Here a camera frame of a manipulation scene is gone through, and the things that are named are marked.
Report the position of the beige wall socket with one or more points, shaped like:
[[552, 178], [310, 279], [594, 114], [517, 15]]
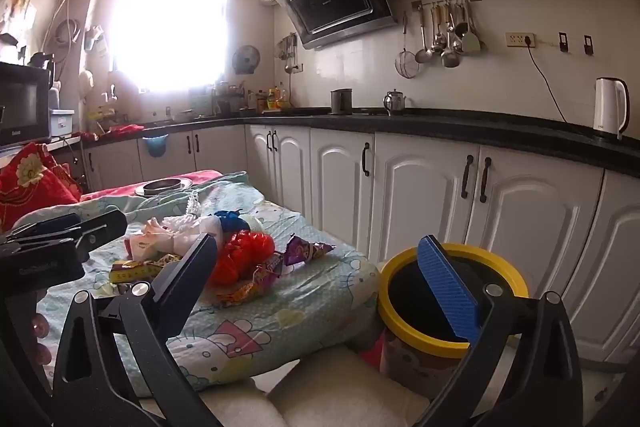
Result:
[[519, 39]]

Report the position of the group of condiment bottles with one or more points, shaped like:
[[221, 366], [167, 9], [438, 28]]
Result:
[[272, 99]]

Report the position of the small hanging tool rack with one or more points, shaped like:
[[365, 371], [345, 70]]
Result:
[[289, 52]]

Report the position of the blue knotted cloth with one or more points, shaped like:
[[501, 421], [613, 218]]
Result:
[[230, 219]]

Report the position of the yellow-rimmed brown trash bin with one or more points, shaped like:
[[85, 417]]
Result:
[[415, 372]]

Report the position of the white base cabinets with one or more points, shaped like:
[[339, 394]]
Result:
[[415, 187]]

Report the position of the pink and white wrapper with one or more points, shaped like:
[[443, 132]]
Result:
[[147, 239]]

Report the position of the blue hanging cloth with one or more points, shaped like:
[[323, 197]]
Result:
[[156, 147]]

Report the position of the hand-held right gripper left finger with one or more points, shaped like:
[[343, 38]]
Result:
[[187, 277]]

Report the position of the white electric kettle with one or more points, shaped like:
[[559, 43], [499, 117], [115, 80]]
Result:
[[607, 107]]

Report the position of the purple snack wrapper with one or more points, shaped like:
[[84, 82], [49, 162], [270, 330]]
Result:
[[302, 252]]

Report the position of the row of hanging utensils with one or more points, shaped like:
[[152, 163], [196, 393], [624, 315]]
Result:
[[450, 42]]

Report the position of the black kitchen countertop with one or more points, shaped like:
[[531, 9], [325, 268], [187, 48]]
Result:
[[450, 119]]

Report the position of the red floral pillow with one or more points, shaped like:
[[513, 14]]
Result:
[[30, 177]]

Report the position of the round metal bowl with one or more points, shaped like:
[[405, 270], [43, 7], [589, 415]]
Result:
[[162, 187]]

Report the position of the yellow snack wrapper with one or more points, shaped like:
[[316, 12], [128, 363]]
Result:
[[130, 274]]

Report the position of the dish rack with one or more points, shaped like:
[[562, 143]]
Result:
[[229, 99]]

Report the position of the red cloth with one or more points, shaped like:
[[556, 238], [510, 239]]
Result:
[[120, 132]]

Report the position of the steel teapot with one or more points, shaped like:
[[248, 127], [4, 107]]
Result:
[[395, 103]]

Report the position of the light green sock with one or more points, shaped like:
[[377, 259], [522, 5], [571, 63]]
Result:
[[255, 223]]

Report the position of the metal utensil rail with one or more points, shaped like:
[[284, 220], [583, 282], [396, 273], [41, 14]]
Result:
[[445, 3]]

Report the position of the person's left hand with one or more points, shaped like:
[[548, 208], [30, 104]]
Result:
[[41, 339]]

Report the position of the pink blanket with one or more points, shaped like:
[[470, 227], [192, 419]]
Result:
[[115, 189]]

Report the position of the light blue cartoon printed blanket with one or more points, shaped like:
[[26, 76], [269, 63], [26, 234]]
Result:
[[310, 287]]

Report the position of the white and teal storage box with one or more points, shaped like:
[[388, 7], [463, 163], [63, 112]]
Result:
[[61, 124]]

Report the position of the small wall fan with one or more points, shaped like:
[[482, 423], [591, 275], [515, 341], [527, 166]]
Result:
[[246, 59]]

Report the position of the black wall hook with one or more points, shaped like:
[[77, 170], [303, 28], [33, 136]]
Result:
[[563, 43], [588, 46]]

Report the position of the black pot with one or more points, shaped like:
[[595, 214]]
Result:
[[341, 102]]

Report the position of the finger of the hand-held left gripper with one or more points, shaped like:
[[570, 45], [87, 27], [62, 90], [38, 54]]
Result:
[[47, 227], [102, 229]]

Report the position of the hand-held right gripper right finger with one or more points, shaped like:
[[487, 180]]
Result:
[[447, 287]]

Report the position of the kitchen window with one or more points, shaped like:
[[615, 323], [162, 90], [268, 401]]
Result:
[[170, 22]]

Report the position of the black microwave oven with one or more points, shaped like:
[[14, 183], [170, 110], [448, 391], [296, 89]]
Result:
[[22, 107]]

